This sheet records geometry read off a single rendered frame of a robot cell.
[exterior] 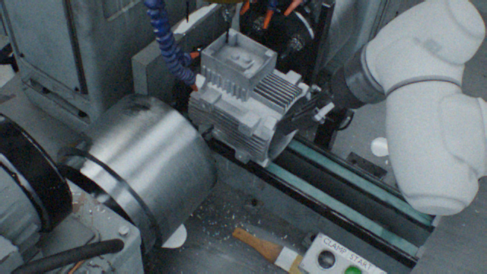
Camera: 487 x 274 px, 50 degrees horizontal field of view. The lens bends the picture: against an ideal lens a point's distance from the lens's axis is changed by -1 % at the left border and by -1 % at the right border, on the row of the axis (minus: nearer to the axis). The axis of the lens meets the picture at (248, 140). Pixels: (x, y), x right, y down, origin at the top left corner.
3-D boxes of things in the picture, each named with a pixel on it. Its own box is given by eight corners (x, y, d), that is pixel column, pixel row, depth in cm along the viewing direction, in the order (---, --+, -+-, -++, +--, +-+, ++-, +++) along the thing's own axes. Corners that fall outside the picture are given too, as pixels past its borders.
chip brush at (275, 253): (228, 240, 119) (228, 238, 118) (239, 224, 122) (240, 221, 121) (310, 285, 114) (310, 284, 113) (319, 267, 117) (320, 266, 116)
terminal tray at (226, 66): (198, 78, 112) (199, 52, 106) (229, 52, 118) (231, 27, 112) (245, 105, 108) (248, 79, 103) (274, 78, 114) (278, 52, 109)
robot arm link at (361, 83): (354, 58, 78) (329, 74, 83) (394, 103, 79) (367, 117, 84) (380, 28, 83) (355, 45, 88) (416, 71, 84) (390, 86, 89)
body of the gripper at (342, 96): (358, 49, 87) (325, 72, 95) (335, 77, 83) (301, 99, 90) (387, 83, 88) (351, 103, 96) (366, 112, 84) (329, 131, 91)
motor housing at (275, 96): (186, 136, 121) (186, 76, 107) (235, 91, 132) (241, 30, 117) (257, 182, 115) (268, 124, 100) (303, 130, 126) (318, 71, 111)
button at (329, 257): (313, 263, 89) (313, 261, 88) (323, 248, 90) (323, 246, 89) (329, 272, 89) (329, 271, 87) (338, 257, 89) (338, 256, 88)
